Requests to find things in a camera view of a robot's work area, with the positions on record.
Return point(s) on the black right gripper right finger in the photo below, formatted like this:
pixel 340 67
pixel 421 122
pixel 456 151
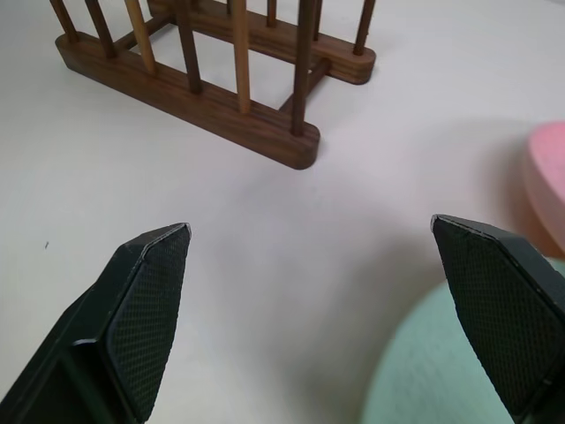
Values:
pixel 499 309

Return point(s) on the light green plate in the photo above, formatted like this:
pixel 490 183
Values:
pixel 432 366

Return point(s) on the pink plate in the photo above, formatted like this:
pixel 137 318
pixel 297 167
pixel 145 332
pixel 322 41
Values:
pixel 545 185

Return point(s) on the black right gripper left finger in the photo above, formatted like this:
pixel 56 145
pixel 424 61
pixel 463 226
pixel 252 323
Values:
pixel 132 322

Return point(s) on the wooden dish rack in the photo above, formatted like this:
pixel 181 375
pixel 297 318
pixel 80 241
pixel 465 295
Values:
pixel 212 66

